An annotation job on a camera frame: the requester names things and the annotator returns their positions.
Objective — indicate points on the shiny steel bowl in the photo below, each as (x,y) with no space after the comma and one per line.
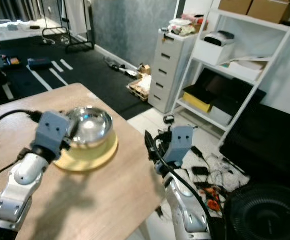
(92,125)

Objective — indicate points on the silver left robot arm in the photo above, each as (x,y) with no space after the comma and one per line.
(25,177)

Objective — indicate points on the small black floor device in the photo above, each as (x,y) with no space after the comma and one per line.
(169,119)

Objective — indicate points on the yellow round plate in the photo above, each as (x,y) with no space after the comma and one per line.
(95,159)

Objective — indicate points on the yellow and black box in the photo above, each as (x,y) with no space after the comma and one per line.
(196,101)

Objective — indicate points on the wooden crate with items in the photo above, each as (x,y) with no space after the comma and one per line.
(140,87)

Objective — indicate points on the white drawer cabinet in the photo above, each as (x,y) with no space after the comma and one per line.
(167,70)

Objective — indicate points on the black box on floor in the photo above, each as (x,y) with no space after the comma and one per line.
(38,63)

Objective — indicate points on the black clothes rack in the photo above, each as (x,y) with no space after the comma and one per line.
(79,45)

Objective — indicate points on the large black bag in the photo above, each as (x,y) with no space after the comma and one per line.
(265,140)

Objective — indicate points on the white printer with black top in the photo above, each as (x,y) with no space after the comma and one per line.
(214,47)

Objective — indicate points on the flat white shelf box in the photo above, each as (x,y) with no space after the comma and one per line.
(247,70)

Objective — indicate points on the clutter pile on cabinet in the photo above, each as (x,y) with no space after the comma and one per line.
(185,26)

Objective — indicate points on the black round fan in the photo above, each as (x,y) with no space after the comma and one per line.
(267,215)

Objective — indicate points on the white metal shelf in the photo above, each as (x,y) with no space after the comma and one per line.
(255,50)

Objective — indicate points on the small brown cardboard box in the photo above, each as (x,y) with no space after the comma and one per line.
(235,5)

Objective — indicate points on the large brown cardboard box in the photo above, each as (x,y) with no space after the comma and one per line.
(270,10)

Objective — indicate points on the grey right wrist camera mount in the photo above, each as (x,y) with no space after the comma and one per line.
(180,142)

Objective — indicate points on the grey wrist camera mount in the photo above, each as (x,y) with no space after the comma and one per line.
(52,131)
(180,142)

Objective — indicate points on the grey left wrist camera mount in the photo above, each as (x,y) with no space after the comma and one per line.
(52,131)

